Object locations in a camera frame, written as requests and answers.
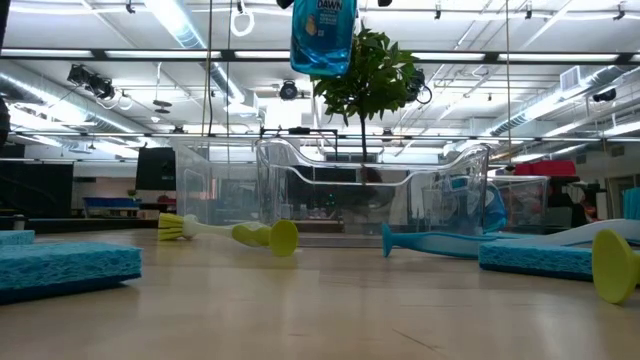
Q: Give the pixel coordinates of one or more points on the potted small green tree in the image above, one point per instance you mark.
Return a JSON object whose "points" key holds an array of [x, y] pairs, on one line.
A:
{"points": [[380, 80]]}

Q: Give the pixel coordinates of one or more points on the small grey post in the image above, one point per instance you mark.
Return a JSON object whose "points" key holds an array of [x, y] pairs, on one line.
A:
{"points": [[18, 221]]}

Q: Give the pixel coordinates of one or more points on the blue dish brush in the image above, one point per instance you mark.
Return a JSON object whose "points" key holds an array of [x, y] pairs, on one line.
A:
{"points": [[435, 243]]}

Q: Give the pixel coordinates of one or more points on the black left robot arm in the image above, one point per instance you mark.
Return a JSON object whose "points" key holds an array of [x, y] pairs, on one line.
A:
{"points": [[4, 125]]}

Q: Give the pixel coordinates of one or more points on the red case on black cart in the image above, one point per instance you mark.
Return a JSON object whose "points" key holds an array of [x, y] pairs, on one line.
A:
{"points": [[547, 168]]}

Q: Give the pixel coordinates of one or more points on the black track light cluster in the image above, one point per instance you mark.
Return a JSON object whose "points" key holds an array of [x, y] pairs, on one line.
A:
{"points": [[100, 87]]}

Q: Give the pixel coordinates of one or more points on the black cabinet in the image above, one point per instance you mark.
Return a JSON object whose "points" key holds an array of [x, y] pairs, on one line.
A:
{"points": [[35, 190]]}

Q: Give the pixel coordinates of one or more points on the black monitor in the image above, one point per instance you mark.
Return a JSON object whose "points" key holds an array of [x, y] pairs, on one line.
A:
{"points": [[155, 170]]}

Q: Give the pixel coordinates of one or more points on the clear rectangular plastic bin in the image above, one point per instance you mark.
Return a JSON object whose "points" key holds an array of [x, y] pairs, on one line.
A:
{"points": [[530, 205]]}

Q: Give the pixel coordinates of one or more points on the blue crate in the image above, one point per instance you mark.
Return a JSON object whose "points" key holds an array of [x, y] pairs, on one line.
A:
{"points": [[111, 202]]}

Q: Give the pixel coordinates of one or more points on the blue dish soap bottle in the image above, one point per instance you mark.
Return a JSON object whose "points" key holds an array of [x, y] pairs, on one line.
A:
{"points": [[322, 50]]}

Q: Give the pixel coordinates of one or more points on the yellow-green dish brush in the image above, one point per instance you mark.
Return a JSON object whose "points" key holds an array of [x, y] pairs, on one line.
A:
{"points": [[615, 265], [284, 238]]}

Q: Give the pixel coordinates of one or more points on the tall clear plastic bin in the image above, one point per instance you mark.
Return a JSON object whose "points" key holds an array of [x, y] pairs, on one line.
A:
{"points": [[215, 190]]}

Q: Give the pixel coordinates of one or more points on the blue sponge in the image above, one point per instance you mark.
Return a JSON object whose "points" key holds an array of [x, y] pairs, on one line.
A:
{"points": [[535, 260], [65, 267], [15, 237]]}

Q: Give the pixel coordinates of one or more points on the black light bar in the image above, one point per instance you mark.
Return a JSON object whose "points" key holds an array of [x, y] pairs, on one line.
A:
{"points": [[97, 54]]}

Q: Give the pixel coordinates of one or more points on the black aluminium table frame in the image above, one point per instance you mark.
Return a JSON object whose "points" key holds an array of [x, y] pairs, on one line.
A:
{"points": [[100, 226]]}

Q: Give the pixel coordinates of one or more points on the small black ceiling light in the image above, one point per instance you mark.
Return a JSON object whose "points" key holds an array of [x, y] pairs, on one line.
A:
{"points": [[605, 95]]}

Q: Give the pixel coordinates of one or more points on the round black ceiling light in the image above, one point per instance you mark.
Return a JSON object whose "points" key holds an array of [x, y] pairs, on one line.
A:
{"points": [[288, 91]]}

